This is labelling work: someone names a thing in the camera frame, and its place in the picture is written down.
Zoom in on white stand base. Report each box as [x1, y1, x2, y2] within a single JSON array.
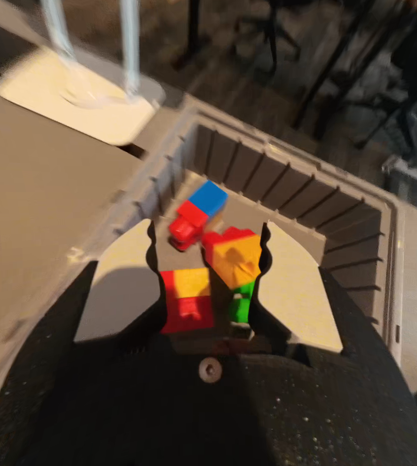
[[0, 47, 166, 146]]

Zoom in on grey ribbed plastic bin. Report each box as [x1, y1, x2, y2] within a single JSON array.
[[66, 93, 405, 368]]

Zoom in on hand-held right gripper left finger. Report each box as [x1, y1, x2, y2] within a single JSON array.
[[74, 218, 168, 343]]

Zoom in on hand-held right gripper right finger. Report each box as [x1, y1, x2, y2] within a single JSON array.
[[249, 221, 343, 354]]

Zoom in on pile of colourful blocks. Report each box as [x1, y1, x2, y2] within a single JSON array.
[[159, 180, 263, 335]]

